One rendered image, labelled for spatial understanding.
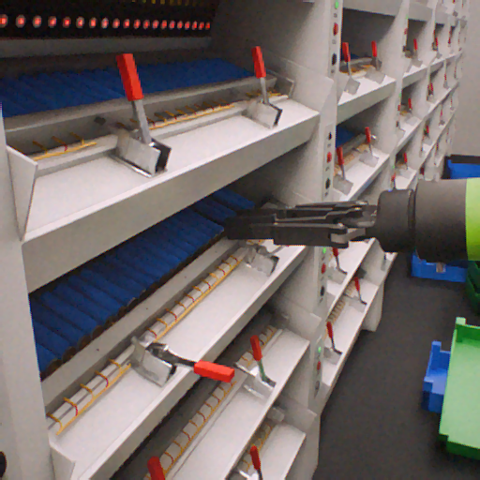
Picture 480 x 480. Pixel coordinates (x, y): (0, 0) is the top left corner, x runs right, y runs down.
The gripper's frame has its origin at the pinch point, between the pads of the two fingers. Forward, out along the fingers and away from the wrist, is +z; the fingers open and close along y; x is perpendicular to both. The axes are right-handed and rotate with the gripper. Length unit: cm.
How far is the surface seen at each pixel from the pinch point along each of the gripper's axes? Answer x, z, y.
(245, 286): -6.3, -0.2, -6.1
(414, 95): 2, 1, 158
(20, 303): 8.5, -4.6, -43.4
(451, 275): -61, -12, 136
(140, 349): -3.5, 0.5, -27.6
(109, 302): -0.6, 5.9, -24.2
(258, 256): -4.1, -0.2, -1.1
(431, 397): -60, -14, 55
